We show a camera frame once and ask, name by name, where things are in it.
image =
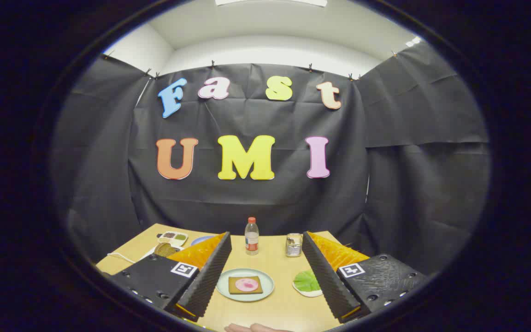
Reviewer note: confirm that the white seasoning tray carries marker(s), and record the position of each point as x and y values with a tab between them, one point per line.
173	237

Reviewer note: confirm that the clear plastic bottle red cap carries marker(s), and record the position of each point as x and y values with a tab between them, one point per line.
251	240

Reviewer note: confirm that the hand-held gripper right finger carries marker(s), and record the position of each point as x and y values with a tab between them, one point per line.
325	276

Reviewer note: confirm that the brown toast slice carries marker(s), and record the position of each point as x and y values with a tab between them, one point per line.
232	288

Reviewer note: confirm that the pale green round plate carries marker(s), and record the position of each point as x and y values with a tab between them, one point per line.
223	286

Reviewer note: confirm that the black backdrop cloth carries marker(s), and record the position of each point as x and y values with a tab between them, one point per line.
247	203

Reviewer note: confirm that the blue round plate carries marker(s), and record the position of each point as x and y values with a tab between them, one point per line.
199	240

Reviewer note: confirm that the pink ham slice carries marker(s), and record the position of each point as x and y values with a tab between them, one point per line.
247	284

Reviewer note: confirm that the ceiling light panel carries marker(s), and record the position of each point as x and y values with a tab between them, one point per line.
270	2

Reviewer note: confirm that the dark brown bread slice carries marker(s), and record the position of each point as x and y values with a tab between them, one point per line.
165	249

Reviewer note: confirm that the green lettuce leaf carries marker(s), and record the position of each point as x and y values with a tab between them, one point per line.
307	281

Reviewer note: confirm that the small white square plate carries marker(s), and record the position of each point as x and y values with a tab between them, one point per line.
308	293

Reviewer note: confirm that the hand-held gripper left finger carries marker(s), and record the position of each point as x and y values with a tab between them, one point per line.
210	272

